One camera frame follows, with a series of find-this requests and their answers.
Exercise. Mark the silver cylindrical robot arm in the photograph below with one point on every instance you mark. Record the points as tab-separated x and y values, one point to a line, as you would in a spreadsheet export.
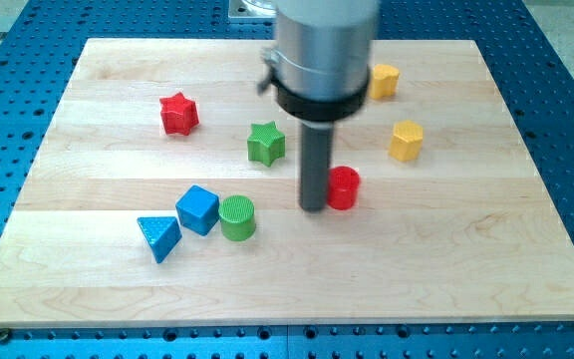
319	63

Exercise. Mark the green star block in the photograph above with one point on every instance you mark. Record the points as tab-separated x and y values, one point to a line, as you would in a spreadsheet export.
265	144

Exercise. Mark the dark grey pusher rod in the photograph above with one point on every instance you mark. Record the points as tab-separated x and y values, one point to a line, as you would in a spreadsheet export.
316	143

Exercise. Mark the red cylinder block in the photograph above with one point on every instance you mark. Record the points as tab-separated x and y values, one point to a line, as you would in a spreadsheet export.
343	187

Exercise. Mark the green cylinder block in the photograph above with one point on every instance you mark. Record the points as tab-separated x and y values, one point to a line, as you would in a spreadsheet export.
237	217

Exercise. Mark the blue cube block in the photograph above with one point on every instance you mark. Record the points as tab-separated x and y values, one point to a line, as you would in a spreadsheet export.
197	209

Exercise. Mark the light wooden board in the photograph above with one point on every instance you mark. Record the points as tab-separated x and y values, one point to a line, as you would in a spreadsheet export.
466	232

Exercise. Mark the red star block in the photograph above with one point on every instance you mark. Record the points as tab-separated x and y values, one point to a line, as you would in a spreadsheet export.
178	114

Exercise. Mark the yellow hexagon block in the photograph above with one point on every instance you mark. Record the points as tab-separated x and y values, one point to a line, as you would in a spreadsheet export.
407	140

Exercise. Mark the blue triangle block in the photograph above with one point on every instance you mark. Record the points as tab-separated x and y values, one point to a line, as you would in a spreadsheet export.
162	234

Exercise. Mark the yellow heart block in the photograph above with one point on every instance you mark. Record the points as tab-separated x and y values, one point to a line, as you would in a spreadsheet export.
384	81

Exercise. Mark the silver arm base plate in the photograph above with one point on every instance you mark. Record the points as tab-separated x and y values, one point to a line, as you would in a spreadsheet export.
251	9

